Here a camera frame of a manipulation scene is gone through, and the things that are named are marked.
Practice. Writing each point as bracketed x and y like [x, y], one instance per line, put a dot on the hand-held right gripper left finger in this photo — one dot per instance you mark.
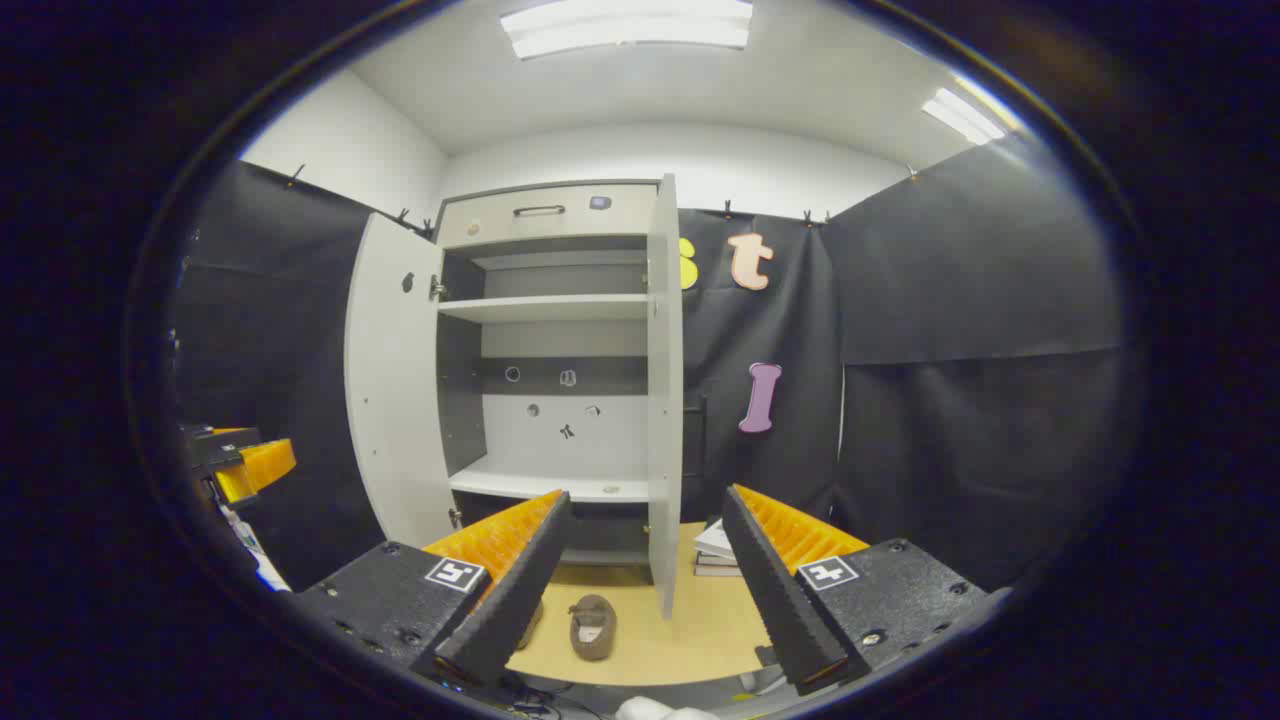
[520, 590]

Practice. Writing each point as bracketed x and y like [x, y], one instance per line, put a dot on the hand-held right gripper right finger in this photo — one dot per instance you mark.
[775, 600]

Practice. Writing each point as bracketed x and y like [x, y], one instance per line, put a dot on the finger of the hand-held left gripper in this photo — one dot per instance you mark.
[236, 485]
[270, 463]

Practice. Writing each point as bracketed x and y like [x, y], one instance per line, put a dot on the brown fuzzy shoe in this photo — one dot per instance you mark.
[592, 628]
[531, 622]

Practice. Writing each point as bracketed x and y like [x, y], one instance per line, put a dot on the grey cabinet door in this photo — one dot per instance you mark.
[395, 380]
[665, 400]

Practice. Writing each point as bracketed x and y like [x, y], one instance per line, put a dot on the grey shoe cabinet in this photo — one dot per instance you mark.
[550, 308]

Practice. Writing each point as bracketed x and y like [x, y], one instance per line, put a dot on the grey cabinet drawer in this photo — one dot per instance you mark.
[550, 212]

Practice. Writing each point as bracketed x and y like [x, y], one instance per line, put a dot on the dark cover book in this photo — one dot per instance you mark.
[715, 568]

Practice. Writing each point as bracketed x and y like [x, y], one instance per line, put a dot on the white photo cover book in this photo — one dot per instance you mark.
[715, 540]

